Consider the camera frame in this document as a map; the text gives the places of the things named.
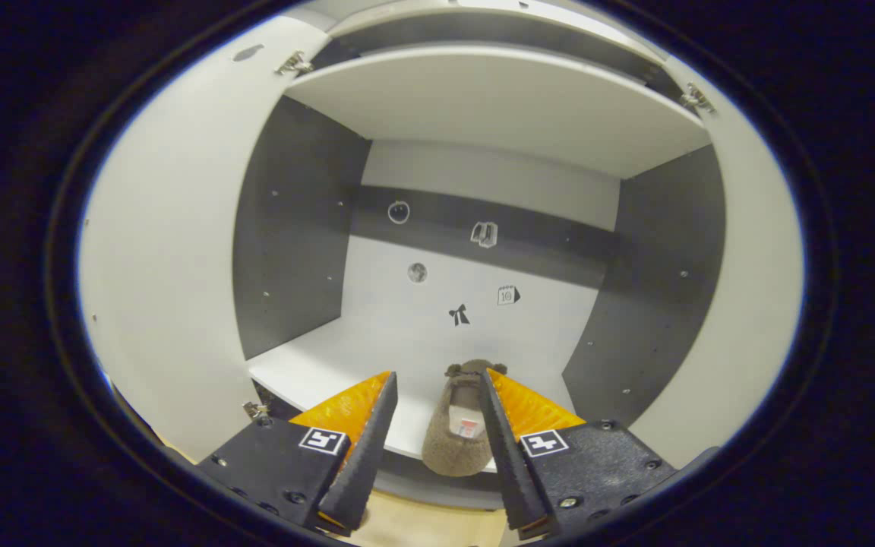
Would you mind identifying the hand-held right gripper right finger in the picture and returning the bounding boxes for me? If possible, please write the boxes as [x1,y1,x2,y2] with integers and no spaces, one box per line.
[479,368,680,542]

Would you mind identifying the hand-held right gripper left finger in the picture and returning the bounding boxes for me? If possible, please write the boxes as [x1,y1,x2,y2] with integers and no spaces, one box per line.
[196,370,400,539]

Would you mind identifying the brown fuzzy shoe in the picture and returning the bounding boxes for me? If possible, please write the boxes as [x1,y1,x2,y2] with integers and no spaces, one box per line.
[421,359,509,478]

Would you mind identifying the white shoe cabinet door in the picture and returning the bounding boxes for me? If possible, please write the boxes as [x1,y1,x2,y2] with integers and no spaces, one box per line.
[78,15,332,464]
[627,57,805,470]

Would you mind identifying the white shoe cabinet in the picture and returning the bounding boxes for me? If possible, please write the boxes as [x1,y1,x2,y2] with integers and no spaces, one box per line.
[232,0,727,511]

